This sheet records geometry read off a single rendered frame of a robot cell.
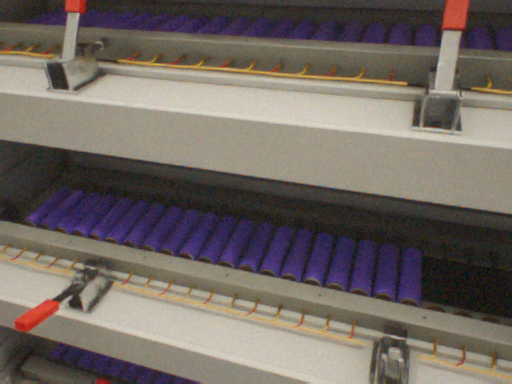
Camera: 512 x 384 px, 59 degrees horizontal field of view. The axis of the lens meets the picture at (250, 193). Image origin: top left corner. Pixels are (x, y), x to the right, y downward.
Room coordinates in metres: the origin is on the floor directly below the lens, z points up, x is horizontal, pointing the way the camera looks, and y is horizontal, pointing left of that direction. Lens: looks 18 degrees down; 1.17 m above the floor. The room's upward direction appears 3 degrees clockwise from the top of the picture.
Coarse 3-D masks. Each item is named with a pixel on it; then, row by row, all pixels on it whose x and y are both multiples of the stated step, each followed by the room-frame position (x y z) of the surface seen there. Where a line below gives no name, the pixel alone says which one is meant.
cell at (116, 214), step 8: (120, 200) 0.47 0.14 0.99; (128, 200) 0.47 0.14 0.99; (112, 208) 0.46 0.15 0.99; (120, 208) 0.46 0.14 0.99; (128, 208) 0.47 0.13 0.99; (112, 216) 0.45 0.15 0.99; (120, 216) 0.45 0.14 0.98; (104, 224) 0.43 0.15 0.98; (112, 224) 0.44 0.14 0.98; (96, 232) 0.42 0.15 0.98; (104, 232) 0.43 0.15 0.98; (104, 240) 0.42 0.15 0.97
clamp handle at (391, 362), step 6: (390, 354) 0.27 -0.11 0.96; (396, 354) 0.27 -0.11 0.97; (390, 360) 0.27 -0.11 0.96; (396, 360) 0.27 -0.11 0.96; (390, 366) 0.27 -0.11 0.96; (396, 366) 0.27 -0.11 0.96; (384, 372) 0.26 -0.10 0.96; (390, 372) 0.26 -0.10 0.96; (396, 372) 0.26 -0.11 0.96; (384, 378) 0.25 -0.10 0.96; (390, 378) 0.25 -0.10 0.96; (396, 378) 0.25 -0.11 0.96
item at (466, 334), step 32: (0, 224) 0.43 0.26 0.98; (64, 256) 0.40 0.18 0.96; (96, 256) 0.39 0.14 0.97; (128, 256) 0.38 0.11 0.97; (160, 256) 0.38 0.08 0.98; (128, 288) 0.36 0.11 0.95; (192, 288) 0.36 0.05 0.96; (224, 288) 0.35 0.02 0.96; (256, 288) 0.34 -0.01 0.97; (288, 288) 0.34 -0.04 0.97; (320, 288) 0.34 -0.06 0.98; (352, 320) 0.32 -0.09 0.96; (384, 320) 0.31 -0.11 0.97; (416, 320) 0.30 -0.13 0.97; (448, 320) 0.30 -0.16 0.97; (480, 352) 0.29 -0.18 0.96
